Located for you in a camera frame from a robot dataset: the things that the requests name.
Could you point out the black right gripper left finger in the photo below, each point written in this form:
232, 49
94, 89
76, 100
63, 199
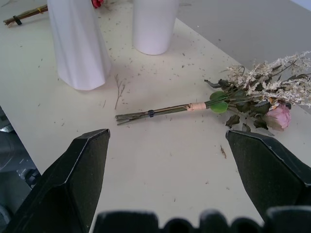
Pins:
60, 179

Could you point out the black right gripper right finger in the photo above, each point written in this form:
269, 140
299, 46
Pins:
264, 170

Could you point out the white faceted ceramic vase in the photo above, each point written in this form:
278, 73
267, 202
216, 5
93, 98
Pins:
77, 48

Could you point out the white cylindrical ceramic vase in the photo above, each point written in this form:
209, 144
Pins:
153, 26

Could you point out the pink rose dried flower bouquet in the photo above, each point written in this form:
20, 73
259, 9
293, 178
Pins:
184, 108

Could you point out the small dry brown twig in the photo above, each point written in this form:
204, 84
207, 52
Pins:
119, 89

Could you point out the bundle of stems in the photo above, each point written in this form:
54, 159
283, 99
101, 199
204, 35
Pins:
26, 15

